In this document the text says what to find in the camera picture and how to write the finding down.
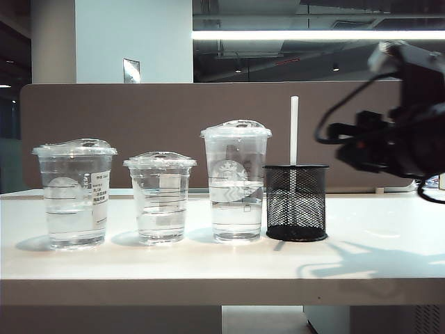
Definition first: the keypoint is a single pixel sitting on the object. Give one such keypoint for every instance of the black mesh pen holder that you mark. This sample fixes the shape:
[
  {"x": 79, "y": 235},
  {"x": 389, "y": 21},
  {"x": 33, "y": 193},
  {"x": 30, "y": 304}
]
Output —
[{"x": 312, "y": 202}]

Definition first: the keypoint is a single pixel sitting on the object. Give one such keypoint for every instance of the white plastic straw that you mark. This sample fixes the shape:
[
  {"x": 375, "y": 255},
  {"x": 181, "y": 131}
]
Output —
[{"x": 294, "y": 132}]

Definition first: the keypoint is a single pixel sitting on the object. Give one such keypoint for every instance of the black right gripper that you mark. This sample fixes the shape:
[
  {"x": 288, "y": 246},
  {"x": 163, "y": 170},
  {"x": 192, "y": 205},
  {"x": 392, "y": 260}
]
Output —
[{"x": 417, "y": 142}]

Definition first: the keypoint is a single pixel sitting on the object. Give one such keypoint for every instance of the white divider foot bracket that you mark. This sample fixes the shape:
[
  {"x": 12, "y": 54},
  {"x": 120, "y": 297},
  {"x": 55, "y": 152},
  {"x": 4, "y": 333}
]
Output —
[{"x": 380, "y": 190}]

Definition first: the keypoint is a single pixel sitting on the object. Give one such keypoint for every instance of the long white ceiling light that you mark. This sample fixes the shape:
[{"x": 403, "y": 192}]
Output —
[{"x": 313, "y": 34}]

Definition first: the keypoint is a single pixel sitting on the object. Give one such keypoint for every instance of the medium clear cup with label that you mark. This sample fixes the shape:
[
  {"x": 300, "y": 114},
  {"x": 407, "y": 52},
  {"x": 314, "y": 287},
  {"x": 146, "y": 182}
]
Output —
[{"x": 68, "y": 195}]

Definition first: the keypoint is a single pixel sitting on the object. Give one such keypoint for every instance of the tall clear plastic cup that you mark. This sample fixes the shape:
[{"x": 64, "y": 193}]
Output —
[{"x": 235, "y": 208}]

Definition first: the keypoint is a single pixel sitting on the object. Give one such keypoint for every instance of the brown desk divider panel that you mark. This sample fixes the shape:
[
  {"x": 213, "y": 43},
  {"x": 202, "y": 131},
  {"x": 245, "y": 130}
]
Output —
[{"x": 156, "y": 115}]

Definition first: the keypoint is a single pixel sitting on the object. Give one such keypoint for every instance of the silver wall sign plaque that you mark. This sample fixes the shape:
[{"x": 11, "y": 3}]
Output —
[{"x": 131, "y": 70}]

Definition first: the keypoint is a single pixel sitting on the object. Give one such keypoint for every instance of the black ceiling spot lamp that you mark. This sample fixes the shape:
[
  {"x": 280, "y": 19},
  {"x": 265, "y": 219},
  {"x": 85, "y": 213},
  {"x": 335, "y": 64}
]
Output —
[{"x": 336, "y": 67}]

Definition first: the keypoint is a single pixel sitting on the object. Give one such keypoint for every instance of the small clear plastic cup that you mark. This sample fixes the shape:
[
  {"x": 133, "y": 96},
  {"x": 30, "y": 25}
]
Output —
[{"x": 158, "y": 208}]

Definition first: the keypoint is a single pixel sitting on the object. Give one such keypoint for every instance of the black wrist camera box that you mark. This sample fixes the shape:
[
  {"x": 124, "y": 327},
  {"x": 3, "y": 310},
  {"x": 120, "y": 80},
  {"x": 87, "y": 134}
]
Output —
[{"x": 419, "y": 73}]

